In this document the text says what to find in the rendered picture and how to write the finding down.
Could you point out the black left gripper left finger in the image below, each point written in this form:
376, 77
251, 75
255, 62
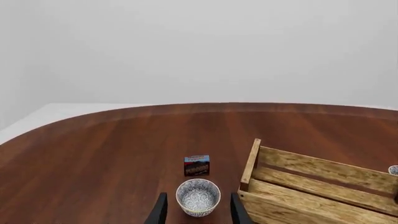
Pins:
158, 212

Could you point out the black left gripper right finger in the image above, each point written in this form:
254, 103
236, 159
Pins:
239, 210

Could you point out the blue-white patterned bowl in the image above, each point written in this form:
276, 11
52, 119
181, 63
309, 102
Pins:
198, 197
394, 170

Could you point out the wooden slat tray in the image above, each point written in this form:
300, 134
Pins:
314, 186

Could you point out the small printed food box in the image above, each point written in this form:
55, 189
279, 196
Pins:
197, 165

